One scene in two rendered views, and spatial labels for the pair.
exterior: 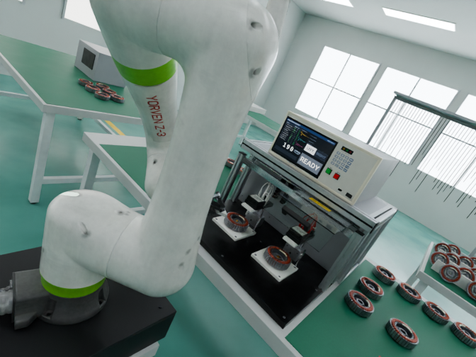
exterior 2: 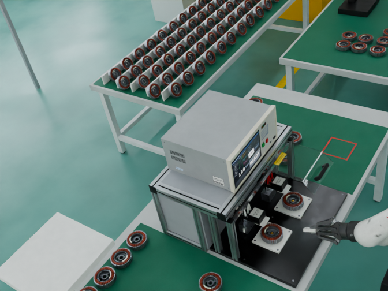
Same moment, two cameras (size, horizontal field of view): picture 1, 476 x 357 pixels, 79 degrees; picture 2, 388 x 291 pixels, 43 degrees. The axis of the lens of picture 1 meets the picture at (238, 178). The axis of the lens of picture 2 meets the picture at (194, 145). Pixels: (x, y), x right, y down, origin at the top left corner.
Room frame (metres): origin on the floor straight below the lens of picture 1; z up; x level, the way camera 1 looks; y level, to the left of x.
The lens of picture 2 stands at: (1.20, 1.50, 2.76)
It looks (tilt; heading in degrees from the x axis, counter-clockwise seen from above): 40 degrees down; 279
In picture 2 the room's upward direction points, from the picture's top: 12 degrees counter-clockwise
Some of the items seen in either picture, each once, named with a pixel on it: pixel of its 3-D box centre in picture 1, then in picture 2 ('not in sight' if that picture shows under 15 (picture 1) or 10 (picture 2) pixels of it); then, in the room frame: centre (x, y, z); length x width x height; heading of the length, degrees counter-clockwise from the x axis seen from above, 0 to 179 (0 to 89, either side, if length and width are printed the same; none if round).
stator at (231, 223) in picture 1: (236, 222); (272, 233); (1.15, -0.08, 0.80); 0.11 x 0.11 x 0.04
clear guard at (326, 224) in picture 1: (312, 214); (293, 164); (1.00, -0.31, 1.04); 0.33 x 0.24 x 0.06; 147
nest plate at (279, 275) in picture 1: (275, 262); (293, 204); (1.02, -0.28, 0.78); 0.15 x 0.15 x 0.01; 57
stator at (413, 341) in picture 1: (401, 333); (292, 138); (0.95, -0.82, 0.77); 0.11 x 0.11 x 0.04
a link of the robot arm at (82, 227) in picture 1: (88, 241); not in sight; (0.46, 0.22, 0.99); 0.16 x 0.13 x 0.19; 89
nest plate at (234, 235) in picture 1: (234, 226); (272, 237); (1.15, -0.08, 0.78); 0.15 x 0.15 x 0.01; 57
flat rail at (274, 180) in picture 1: (291, 192); (262, 180); (1.17, -0.23, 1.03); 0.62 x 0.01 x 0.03; 57
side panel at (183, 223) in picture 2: not in sight; (180, 220); (1.59, -0.12, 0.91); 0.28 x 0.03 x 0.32; 147
